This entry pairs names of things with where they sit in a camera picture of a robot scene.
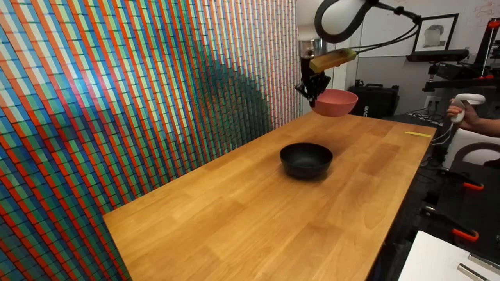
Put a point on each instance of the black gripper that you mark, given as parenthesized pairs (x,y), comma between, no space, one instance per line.
(313,75)

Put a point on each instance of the orange bowl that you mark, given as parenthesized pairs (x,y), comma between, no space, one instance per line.
(336,103)

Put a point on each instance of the white handheld controller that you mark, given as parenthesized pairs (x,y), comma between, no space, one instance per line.
(469,98)

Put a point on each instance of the person's forearm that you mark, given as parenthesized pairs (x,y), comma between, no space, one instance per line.
(490,126)

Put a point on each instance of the black bowl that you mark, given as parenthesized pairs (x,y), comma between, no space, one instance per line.
(307,159)

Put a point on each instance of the person's hand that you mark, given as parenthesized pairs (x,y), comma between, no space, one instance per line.
(469,114)

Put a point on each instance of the black hard case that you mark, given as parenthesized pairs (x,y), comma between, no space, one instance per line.
(376,100)

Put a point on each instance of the black flat shelf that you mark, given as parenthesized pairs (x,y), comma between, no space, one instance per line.
(436,54)

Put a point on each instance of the framed portrait picture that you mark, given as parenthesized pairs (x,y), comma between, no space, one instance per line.
(436,33)

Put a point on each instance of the black machine equipment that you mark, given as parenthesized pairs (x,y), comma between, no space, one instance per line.
(454,75)

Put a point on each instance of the white rounded chair back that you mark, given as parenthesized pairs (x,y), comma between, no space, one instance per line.
(469,140)

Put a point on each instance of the black clamp with orange tip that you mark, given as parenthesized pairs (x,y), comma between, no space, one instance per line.
(466,181)
(454,226)

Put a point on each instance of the red and black stand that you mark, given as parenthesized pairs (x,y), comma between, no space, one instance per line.
(485,40)

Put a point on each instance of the white box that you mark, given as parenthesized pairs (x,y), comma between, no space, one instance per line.
(432,259)

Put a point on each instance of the yellowish wrist camera box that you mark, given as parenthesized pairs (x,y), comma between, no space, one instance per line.
(333,58)

